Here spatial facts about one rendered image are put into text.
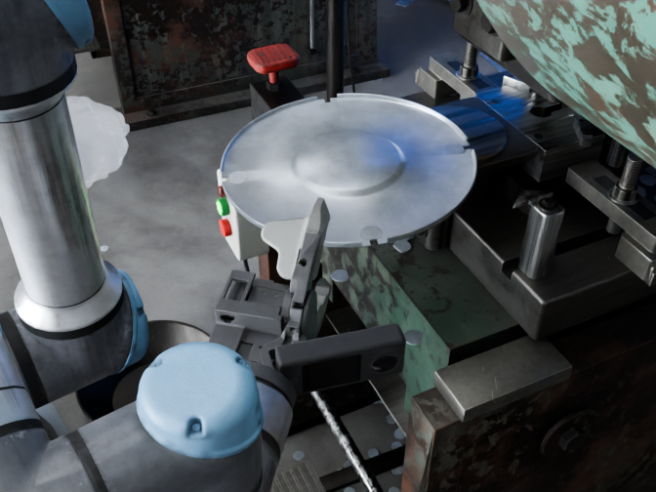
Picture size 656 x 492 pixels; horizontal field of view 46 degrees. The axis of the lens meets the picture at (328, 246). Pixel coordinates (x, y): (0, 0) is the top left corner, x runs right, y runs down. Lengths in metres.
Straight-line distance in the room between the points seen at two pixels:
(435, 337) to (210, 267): 1.12
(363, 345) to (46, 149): 0.33
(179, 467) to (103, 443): 0.05
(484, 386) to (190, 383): 0.43
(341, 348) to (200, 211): 1.48
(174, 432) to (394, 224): 0.40
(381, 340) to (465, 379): 0.19
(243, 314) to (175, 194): 1.53
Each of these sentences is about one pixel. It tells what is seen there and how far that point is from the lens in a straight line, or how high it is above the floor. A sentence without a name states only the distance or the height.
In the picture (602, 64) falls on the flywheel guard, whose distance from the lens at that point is 0.40.
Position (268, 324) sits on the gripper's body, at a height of 0.79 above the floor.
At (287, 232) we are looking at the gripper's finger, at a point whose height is 0.82.
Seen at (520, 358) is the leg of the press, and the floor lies 0.64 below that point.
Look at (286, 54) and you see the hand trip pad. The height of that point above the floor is 0.76.
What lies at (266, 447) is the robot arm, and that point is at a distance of 0.62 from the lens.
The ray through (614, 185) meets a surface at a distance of 0.94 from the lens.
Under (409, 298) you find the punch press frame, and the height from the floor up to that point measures 0.65.
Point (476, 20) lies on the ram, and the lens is 0.90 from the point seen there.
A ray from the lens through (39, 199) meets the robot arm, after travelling 0.77.
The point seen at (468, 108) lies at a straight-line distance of 1.00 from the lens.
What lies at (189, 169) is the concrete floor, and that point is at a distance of 2.29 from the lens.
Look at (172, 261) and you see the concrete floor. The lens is 1.98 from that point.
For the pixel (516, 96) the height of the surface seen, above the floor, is 0.78.
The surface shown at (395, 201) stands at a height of 0.78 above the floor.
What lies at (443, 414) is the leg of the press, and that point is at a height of 0.62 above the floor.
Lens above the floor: 1.28
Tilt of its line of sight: 40 degrees down
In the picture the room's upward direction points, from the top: straight up
